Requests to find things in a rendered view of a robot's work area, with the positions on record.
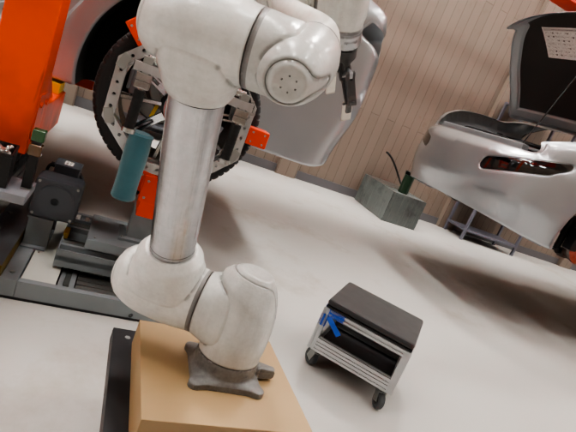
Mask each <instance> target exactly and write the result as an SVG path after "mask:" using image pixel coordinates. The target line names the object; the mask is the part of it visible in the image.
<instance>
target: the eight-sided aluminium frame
mask: <svg viewBox="0 0 576 432"><path fill-rule="evenodd" d="M142 49H145V48H144V47H143V45H140V46H138V47H136V48H134V49H132V50H130V51H126V52H124V53H123V54H121V55H119V56H118V58H117V62H116V67H115V69H114V73H113V76H112V79H111V84H110V87H109V91H108V94H107V97H106V100H105V105H104V107H103V111H102V115H101V116H102V118H104V120H105V123H106V124H107V126H108V127H109V129H110V131H111V132H112V134H113V136H114V137H115V139H116V141H117V143H118V145H119V146H120V148H121V149H122V150H123V149H124V146H125V143H126V140H127V138H128V134H127V133H125V132H123V131H122V130H121V128H122V124H121V123H120V121H119V119H118V117H117V115H116V113H115V111H116V108H117V102H118V100H119V96H120V93H121V90H122V87H123V82H124V79H125V76H126V73H127V69H128V66H129V64H131V63H133V62H134V61H135V59H136V60H140V59H142V58H144V56H145V55H146V56H149V55H150V54H149V53H148V52H147V51H146V52H143V51H142ZM131 54H134V55H135V57H132V56H131ZM120 69H122V70H123V71H120ZM117 81H119V82H117ZM113 92H114V93H116V94H114V93H113ZM250 98H251V103H252V104H254V106H255V102H254V100H253V99H252V96H251V94H250ZM110 104H112V105H110ZM256 109H257V108H256V106H255V108H254V110H253V112H252V113H250V112H249V115H248V118H247V121H246V123H245V125H244V126H242V125H240V124H239V125H240V126H241V129H240V132H239V134H238V138H237V141H236V144H235V146H234V148H233V151H232V153H231V158H230V164H233V163H234V162H236V161H238V159H239V156H240V155H241V152H242V149H243V144H244V142H245V140H246V137H247V134H248V132H249V128H250V126H251V124H252V121H253V118H254V116H255V112H256ZM119 133H120V134H119ZM219 157H220V155H218V156H216V157H214V160H213V168H212V172H211V173H214V172H216V171H218V170H220V169H222V168H224V167H226V166H227V165H223V164H221V163H220V162H218V158H219ZM230 164H229V165H230ZM144 171H147V172H149V173H152V174H154V175H157V176H158V175H159V162H157V161H154V160H150V159H147V163H146V166H145V168H144Z"/></svg>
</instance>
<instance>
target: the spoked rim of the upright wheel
mask: <svg viewBox="0 0 576 432"><path fill-rule="evenodd" d="M153 78H154V79H155V80H156V81H157V82H158V83H159V84H158V85H157V84H156V83H155V82H154V81H153V79H152V82H151V83H152V84H153V85H154V86H155V87H156V88H157V90H158V91H159V92H160V93H161V94H162V95H163V96H162V98H161V100H160V101H159V100H155V99H148V98H144V100H143V103H148V104H151V105H159V106H160V112H158V113H156V114H154V115H152V116H150V117H147V118H145V119H143V120H140V121H139V122H137V123H136V125H135V126H136V127H137V126H139V125H141V124H143V123H146V122H148V121H150V120H153V121H152V122H150V123H147V124H145V125H143V126H141V127H139V128H137V129H138V130H143V129H146V128H148V127H150V126H153V125H154V124H156V123H159V122H162V121H164V120H165V117H164V110H163V109H164V104H165V101H166V100H167V97H168V93H167V92H166V90H165V88H164V85H163V83H162V81H161V80H160V79H159V78H157V77H154V76H153ZM132 97H133V95H131V94H126V93H122V90H121V93H120V96H119V100H118V102H117V108H116V111H115V113H116V115H117V117H118V119H119V121H120V123H121V124H122V125H124V122H125V119H126V117H125V116H124V113H123V107H122V98H123V99H132ZM222 121H224V122H226V125H225V127H224V128H223V130H222V132H221V133H220V134H219V138H218V143H217V147H216V152H215V156H214V157H216V156H218V155H220V154H221V153H222V150H223V147H224V144H225V140H226V139H227V136H228V133H229V131H230V127H231V124H232V123H234V122H232V121H231V120H230V119H229V118H222ZM162 137H163V136H162ZM162 137H161V139H160V141H159V144H158V146H157V147H156V148H153V147H151V149H150V152H149V155H148V159H150V160H154V161H157V162H160V161H159V158H160V150H161V144H162Z"/></svg>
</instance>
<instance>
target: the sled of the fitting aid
mask: <svg viewBox="0 0 576 432"><path fill-rule="evenodd" d="M90 225H91V222H87V221H84V220H80V219H75V221H74V222H73V223H69V224H67V227H66V229H65V231H64V233H63V236H62V239H61V241H60V243H59V244H58V247H57V252H56V254H55V258H54V261H53V264H52V265H53V266H58V267H65V268H69V269H74V270H78V271H82V272H86V273H94V274H98V275H102V276H106V277H110V276H111V271H112V268H113V267H114V264H115V262H116V261H117V258H118V257H119V256H117V255H110V254H106V253H103V252H98V251H95V250H90V249H84V245H85V242H86V240H87V234H88V232H89V229H90Z"/></svg>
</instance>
